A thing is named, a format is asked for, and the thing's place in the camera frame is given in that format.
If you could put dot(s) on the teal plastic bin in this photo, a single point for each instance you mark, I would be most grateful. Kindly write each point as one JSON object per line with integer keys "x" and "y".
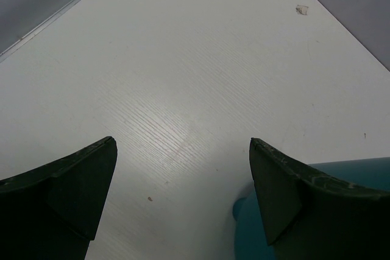
{"x": 250, "y": 240}

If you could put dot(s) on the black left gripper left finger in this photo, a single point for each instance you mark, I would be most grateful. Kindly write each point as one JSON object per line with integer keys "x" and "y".
{"x": 53, "y": 211}

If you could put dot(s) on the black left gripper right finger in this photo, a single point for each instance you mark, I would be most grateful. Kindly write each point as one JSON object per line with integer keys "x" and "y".
{"x": 309, "y": 214}

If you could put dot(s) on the small white paper scrap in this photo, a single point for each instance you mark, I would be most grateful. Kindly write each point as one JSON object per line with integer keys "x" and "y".
{"x": 302, "y": 10}

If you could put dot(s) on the aluminium table edge rail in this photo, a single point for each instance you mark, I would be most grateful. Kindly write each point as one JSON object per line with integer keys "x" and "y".
{"x": 55, "y": 16}

